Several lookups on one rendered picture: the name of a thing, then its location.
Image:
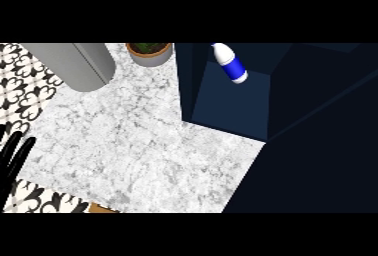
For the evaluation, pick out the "potted plant in grey pot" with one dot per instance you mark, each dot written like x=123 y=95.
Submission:
x=150 y=52

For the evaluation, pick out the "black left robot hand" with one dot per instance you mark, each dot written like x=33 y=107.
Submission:
x=12 y=156

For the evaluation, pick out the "dark blue cabinet door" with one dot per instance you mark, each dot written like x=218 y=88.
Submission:
x=315 y=156

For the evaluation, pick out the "white bottle with blue label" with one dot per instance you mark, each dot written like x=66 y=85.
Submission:
x=231 y=65

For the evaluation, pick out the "grey rounded appliance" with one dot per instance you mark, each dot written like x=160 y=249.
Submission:
x=74 y=65

